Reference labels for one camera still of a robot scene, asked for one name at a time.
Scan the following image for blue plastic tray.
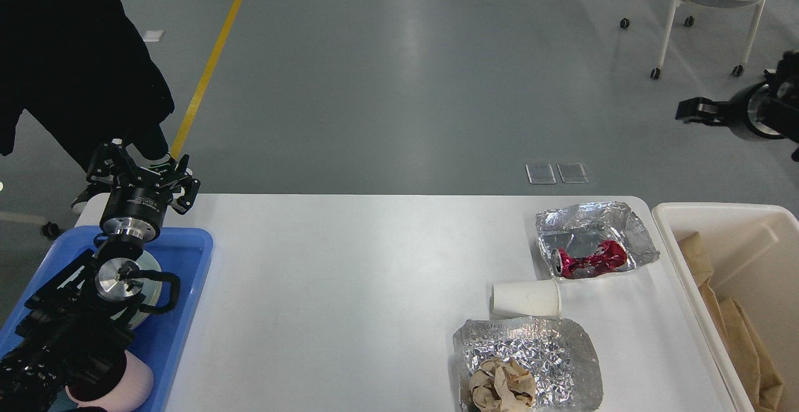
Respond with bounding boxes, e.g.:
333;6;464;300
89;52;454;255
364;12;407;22
1;225;213;411

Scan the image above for right black white sneaker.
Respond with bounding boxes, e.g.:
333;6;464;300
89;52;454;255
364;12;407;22
144;154;192;175

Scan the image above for brown paper bag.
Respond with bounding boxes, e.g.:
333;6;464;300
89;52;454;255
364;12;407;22
679;232;784;411

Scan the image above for person in black coat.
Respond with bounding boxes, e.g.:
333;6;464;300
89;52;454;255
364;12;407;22
1;0;175;171

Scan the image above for crumpled brown paper ball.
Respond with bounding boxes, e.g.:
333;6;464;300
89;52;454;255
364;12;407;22
468;357;537;411

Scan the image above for white plastic bin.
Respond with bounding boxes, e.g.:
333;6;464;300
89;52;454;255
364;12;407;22
652;202;798;411

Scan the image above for pink mug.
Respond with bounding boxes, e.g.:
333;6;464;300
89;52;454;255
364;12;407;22
65;350;154;411

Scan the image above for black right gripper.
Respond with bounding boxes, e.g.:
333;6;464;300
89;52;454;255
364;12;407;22
675;83;787;140

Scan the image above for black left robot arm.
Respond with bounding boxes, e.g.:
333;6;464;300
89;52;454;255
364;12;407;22
2;139;200;411

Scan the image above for foil sheet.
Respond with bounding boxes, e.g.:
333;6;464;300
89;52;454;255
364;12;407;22
536;201;661;281
453;317;603;411

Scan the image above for foil sheet back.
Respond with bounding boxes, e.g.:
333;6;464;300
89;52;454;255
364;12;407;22
536;201;661;281

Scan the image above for black white sneaker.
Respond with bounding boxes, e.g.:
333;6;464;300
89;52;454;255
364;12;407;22
144;154;192;175
71;182;110;215

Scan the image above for left black white sneaker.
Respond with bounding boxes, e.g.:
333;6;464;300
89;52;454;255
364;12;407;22
71;182;110;215

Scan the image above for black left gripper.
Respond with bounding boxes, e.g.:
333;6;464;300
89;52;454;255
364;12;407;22
86;139;200;242

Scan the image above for small clear plastic piece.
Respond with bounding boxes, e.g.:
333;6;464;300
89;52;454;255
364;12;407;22
525;164;557;185

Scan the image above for crumpled foil sheet front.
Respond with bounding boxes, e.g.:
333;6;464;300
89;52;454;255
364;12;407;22
453;317;603;411

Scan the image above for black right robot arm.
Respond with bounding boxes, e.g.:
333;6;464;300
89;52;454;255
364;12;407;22
675;51;798;144

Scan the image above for white furniture leg with caster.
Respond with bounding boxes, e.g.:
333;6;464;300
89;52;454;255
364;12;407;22
1;210;62;241

